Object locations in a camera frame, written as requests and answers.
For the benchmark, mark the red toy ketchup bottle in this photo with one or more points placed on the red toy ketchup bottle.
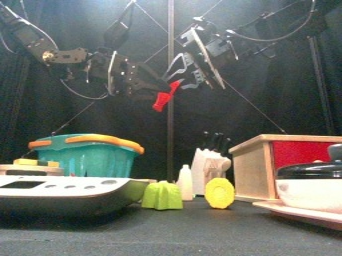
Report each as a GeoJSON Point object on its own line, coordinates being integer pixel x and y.
{"type": "Point", "coordinates": [163, 97]}

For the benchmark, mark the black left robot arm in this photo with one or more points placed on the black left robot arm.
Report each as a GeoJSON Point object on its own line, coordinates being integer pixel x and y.
{"type": "Point", "coordinates": [27, 35]}

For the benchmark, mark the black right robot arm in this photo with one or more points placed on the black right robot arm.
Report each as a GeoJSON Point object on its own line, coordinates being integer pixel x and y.
{"type": "Point", "coordinates": [285, 20]}

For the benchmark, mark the teal basket with orange rim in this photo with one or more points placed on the teal basket with orange rim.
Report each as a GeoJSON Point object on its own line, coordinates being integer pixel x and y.
{"type": "Point", "coordinates": [88, 156]}

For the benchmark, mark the white toy knife block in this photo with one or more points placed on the white toy knife block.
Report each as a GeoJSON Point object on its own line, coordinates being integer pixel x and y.
{"type": "Point", "coordinates": [209, 171]}

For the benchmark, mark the small white toy bottle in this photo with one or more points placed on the small white toy bottle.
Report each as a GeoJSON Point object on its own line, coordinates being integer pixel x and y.
{"type": "Point", "coordinates": [185, 184]}

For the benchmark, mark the wooden box with red panel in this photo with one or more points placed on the wooden box with red panel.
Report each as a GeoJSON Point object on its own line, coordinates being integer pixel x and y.
{"type": "Point", "coordinates": [254, 166]}

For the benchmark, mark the yellow toy block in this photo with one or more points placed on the yellow toy block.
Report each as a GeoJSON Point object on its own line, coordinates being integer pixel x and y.
{"type": "Point", "coordinates": [26, 162]}
{"type": "Point", "coordinates": [52, 164]}

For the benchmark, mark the green toy bell pepper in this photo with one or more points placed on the green toy bell pepper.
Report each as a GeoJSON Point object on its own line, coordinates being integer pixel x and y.
{"type": "Point", "coordinates": [162, 197]}

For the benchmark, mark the yellow toy fruit slice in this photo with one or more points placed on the yellow toy fruit slice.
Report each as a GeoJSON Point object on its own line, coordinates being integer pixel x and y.
{"type": "Point", "coordinates": [219, 193]}

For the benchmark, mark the white toy appliance with buttons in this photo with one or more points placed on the white toy appliance with buttons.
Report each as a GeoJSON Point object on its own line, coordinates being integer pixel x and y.
{"type": "Point", "coordinates": [67, 193]}

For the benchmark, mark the black pot lid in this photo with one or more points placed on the black pot lid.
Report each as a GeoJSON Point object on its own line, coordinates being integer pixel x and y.
{"type": "Point", "coordinates": [314, 168]}

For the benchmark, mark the white toy pot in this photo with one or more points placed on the white toy pot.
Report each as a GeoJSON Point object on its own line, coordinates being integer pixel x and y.
{"type": "Point", "coordinates": [311, 195]}

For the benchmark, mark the vertical metal frame pole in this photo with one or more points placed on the vertical metal frame pole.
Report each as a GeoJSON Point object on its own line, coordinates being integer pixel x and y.
{"type": "Point", "coordinates": [170, 133]}

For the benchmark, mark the dark slanted frame pole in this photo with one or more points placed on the dark slanted frame pole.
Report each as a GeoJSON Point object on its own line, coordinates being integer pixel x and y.
{"type": "Point", "coordinates": [321, 83]}

